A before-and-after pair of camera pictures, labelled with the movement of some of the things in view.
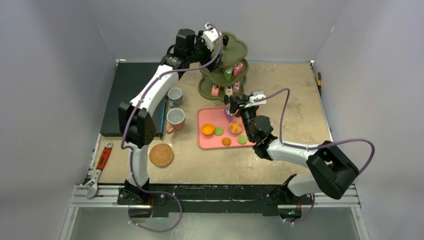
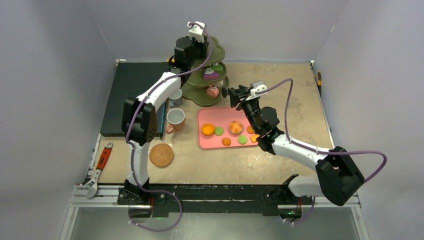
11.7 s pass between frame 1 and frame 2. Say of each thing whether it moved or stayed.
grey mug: stayed
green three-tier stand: moved
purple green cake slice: moved
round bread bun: stayed
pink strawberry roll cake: moved
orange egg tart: stayed
